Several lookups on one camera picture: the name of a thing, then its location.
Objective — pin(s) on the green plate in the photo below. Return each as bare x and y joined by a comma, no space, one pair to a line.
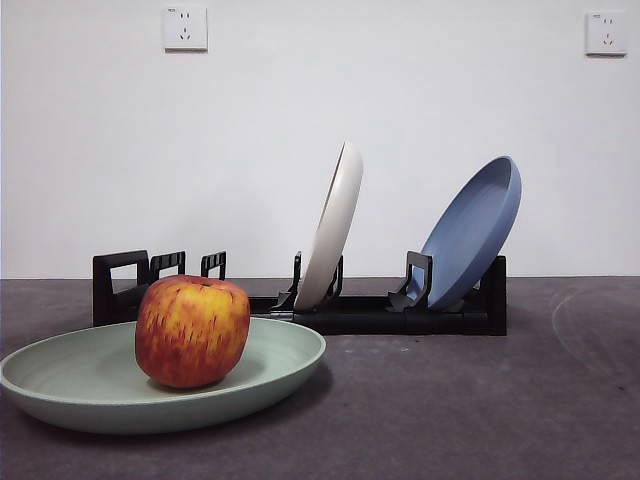
280,360

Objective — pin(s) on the red yellow apple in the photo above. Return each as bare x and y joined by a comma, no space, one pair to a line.
192,330

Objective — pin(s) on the cream plate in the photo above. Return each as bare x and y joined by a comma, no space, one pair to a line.
335,230

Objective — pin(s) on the black plate rack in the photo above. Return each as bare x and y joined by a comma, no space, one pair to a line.
380,320

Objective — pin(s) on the blue plate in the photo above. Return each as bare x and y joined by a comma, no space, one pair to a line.
470,240

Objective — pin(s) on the white wall socket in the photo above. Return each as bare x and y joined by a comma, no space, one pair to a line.
186,27
606,34

